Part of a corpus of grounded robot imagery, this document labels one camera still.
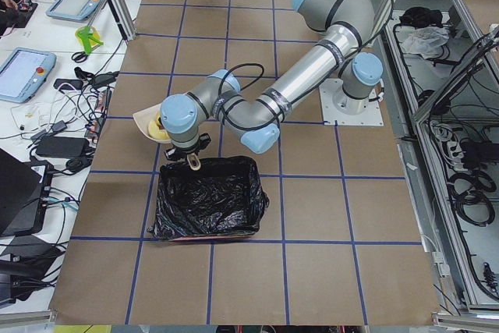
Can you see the pale apple slice toy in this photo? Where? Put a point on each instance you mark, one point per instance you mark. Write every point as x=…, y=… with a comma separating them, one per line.
x=156, y=130

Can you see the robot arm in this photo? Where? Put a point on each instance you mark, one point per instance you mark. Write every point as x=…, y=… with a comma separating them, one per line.
x=346, y=26

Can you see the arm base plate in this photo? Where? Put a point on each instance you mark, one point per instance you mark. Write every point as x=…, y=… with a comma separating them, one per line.
x=340, y=110

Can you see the black lined trash bin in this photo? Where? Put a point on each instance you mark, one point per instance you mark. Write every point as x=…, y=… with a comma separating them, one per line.
x=224, y=198

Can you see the black laptop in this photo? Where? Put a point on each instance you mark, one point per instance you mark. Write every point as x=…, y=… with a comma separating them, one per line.
x=25, y=187

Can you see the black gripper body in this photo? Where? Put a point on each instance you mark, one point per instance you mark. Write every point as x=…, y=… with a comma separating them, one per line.
x=184, y=151

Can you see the blue teach pendant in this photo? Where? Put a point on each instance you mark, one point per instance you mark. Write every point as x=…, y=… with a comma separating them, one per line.
x=72, y=10
x=23, y=73

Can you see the beige plastic dustpan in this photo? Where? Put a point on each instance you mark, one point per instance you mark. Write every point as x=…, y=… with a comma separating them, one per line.
x=142, y=117

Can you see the green plastic clamp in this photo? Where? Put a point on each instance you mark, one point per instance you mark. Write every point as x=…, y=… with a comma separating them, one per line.
x=89, y=38

